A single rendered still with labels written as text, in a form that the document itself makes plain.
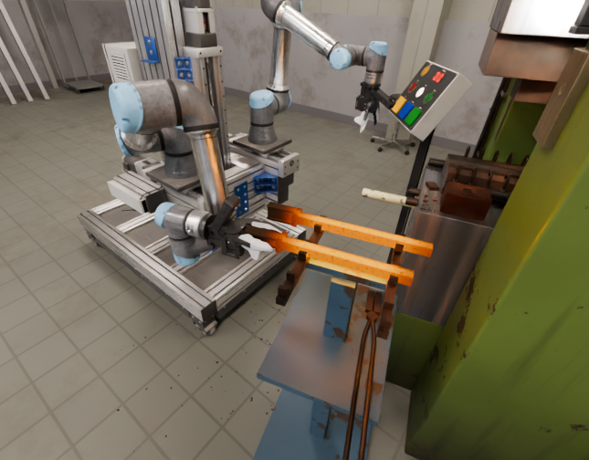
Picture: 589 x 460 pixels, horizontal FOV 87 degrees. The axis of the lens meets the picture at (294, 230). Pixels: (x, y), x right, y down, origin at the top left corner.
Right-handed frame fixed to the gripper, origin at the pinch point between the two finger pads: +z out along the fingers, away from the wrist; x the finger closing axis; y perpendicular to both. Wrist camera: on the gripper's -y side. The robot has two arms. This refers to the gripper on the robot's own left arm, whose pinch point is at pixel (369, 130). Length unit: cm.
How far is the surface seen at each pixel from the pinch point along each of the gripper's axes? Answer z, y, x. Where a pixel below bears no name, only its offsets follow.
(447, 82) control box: -22.4, -25.4, -11.5
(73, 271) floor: 94, 134, 107
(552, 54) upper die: -39, -57, 34
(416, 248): 0, -49, 73
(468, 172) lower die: -6, -50, 33
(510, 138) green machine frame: -11, -56, 7
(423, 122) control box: -6.8, -22.1, -4.7
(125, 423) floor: 94, 25, 133
